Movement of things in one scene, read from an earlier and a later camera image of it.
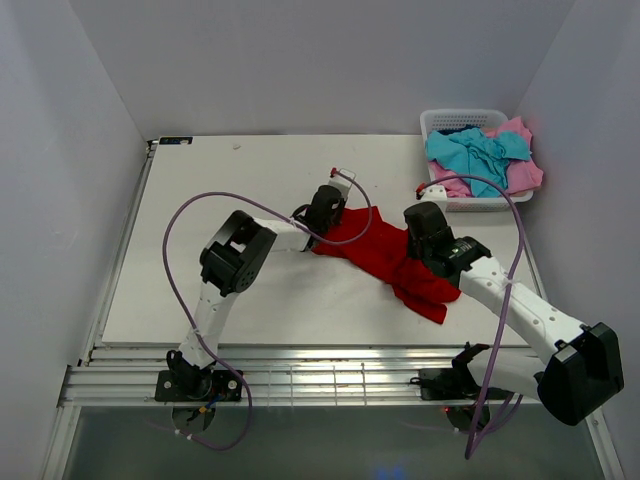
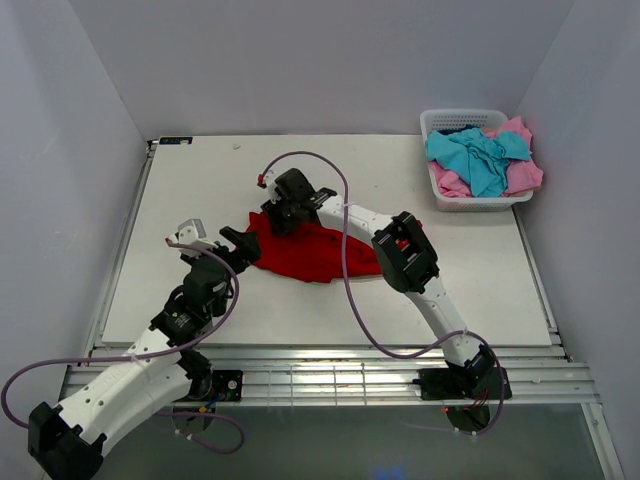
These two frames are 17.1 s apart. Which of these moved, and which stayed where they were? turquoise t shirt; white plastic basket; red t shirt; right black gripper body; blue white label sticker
Moved: red t shirt; right black gripper body
Stayed: white plastic basket; turquoise t shirt; blue white label sticker
